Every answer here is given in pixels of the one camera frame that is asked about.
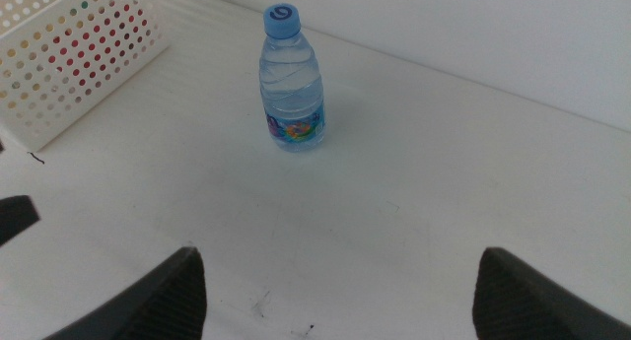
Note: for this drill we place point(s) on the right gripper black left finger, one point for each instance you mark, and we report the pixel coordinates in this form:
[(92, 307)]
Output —
[(162, 310)]

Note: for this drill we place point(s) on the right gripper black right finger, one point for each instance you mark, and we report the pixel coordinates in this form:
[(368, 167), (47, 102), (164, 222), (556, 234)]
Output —
[(517, 310)]

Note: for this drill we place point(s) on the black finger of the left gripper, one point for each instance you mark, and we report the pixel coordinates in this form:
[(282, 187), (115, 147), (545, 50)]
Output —
[(15, 217)]

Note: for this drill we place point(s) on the red cola can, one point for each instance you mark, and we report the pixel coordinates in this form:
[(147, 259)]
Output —
[(86, 36)]

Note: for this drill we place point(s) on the clear water bottle blue cap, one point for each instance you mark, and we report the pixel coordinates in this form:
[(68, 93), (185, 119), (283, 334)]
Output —
[(291, 84)]

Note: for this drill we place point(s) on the short black thread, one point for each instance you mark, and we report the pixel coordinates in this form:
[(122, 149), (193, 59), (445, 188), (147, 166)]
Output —
[(35, 157)]

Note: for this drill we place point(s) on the white perforated plastic basket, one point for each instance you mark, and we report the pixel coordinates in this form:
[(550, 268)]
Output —
[(37, 140)]

